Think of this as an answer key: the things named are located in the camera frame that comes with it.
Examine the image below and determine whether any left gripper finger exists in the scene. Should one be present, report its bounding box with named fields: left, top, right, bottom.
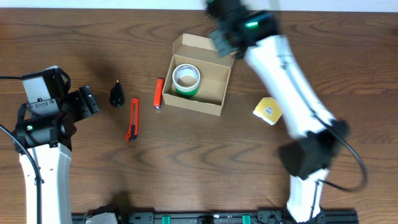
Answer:
left=86, top=94, right=100, bottom=114
left=79, top=85, right=93, bottom=117

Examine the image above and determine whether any green tape roll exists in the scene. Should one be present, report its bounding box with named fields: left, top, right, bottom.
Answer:
left=172, top=63, right=201, bottom=98

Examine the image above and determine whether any yellow sticky note pad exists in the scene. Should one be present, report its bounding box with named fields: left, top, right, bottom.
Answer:
left=253, top=97, right=282, bottom=126

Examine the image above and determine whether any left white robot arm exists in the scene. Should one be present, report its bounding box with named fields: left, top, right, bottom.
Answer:
left=13, top=66, right=100, bottom=223

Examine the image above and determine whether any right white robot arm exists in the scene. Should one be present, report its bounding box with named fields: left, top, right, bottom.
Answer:
left=206, top=0, right=348, bottom=223

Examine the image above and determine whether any open cardboard box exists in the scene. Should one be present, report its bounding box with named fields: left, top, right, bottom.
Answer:
left=162, top=34, right=235, bottom=116

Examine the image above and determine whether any red utility knife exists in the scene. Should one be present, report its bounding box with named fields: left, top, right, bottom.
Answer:
left=125, top=98, right=139, bottom=141

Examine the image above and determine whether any black mounting rail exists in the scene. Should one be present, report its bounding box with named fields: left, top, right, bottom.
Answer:
left=71, top=205, right=360, bottom=224

